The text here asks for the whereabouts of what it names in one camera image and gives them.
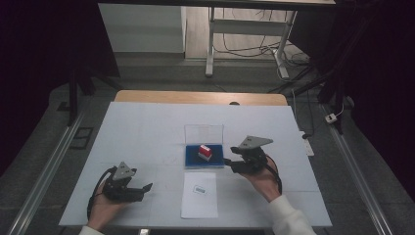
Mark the white table cover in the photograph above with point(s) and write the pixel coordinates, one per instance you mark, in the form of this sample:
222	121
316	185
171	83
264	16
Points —
147	130

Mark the clear case blue ink pad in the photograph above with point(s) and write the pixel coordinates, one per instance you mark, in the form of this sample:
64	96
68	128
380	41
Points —
193	156

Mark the wooden table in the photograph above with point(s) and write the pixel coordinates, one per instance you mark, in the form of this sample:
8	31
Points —
195	97

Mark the red and grey stamp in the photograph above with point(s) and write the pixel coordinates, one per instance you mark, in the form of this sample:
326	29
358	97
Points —
205	152

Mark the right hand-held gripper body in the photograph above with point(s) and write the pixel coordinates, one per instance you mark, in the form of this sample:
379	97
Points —
253	160

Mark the small white adapter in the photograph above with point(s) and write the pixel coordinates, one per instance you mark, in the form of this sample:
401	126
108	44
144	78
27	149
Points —
331	118

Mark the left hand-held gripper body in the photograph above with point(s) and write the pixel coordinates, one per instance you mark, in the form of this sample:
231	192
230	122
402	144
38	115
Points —
117	189

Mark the metal floor rail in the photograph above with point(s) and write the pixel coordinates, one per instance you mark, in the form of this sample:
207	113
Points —
355	169
49	169

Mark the white paper sheet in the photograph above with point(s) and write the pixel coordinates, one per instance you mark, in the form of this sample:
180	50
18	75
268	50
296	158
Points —
199	204

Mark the white desk frame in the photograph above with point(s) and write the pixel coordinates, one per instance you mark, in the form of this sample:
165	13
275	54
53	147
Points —
248	26

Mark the person's left hand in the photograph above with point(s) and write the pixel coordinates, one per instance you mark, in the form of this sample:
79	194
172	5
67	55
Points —
104	210

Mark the black stand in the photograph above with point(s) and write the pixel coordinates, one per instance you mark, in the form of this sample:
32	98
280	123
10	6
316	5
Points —
329	88
73	98

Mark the person's right hand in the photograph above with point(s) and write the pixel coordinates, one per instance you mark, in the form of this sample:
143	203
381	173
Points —
264	182

